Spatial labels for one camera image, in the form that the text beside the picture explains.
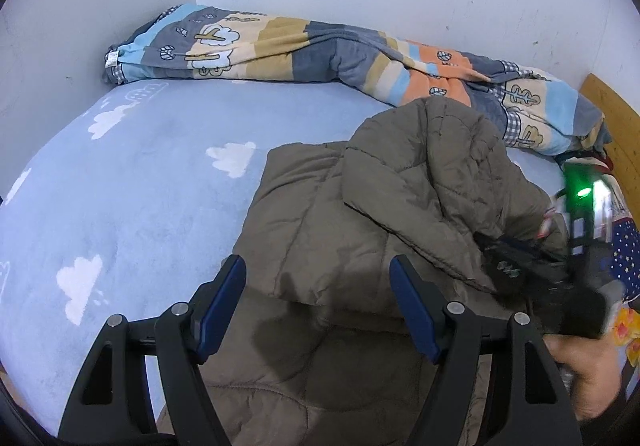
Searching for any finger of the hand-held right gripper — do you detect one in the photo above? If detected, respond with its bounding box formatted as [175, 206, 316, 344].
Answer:
[486, 251, 553, 297]
[474, 231, 568, 269]

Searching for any wooden headboard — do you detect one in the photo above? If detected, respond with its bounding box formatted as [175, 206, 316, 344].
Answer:
[579, 73, 640, 197]

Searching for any light blue cloud-print bed sheet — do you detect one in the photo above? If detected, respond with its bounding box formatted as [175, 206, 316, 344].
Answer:
[0, 78, 640, 437]

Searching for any person's right hand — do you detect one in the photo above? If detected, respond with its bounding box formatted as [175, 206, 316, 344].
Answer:
[542, 333, 626, 424]

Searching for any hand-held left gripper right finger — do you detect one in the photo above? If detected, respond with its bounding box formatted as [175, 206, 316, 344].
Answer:
[389, 253, 583, 446]

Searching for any yellow floral scarf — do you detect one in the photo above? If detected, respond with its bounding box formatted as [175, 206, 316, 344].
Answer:
[607, 296, 640, 368]

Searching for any brown padded jacket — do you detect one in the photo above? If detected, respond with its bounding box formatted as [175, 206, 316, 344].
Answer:
[156, 96, 571, 446]

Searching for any navy star-print pillow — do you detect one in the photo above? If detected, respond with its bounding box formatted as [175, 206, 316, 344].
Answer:
[550, 153, 640, 301]

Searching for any patchwork tree-print blanket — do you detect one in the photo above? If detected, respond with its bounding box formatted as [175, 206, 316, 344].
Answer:
[102, 3, 608, 157]

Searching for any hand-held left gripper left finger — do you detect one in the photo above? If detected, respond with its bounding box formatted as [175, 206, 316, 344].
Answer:
[57, 254, 248, 446]

